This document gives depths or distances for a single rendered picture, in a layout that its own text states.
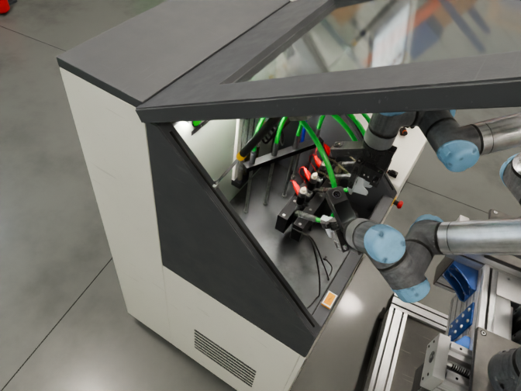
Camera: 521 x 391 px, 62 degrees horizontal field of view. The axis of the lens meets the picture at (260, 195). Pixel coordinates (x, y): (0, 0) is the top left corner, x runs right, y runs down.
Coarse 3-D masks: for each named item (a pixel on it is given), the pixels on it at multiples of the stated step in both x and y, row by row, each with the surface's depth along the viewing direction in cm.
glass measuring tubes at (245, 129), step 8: (240, 120) 138; (248, 120) 138; (256, 120) 145; (240, 128) 141; (248, 128) 144; (256, 128) 147; (240, 136) 144; (248, 136) 146; (240, 144) 146; (248, 160) 155; (240, 168) 154; (232, 176) 158; (240, 176) 157; (248, 176) 162; (232, 184) 161; (240, 184) 158
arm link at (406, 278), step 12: (408, 252) 95; (420, 252) 95; (396, 264) 90; (408, 264) 91; (420, 264) 93; (384, 276) 93; (396, 276) 91; (408, 276) 91; (420, 276) 92; (396, 288) 93; (408, 288) 91; (420, 288) 92; (408, 300) 93
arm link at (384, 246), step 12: (360, 228) 95; (372, 228) 91; (384, 228) 88; (360, 240) 93; (372, 240) 88; (384, 240) 87; (396, 240) 87; (372, 252) 88; (384, 252) 87; (396, 252) 88; (384, 264) 91
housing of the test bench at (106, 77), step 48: (192, 0) 132; (240, 0) 136; (288, 0) 139; (96, 48) 110; (144, 48) 112; (192, 48) 115; (96, 96) 107; (144, 96) 100; (96, 144) 123; (144, 144) 109; (96, 192) 144; (144, 192) 125; (144, 240) 147; (144, 288) 177
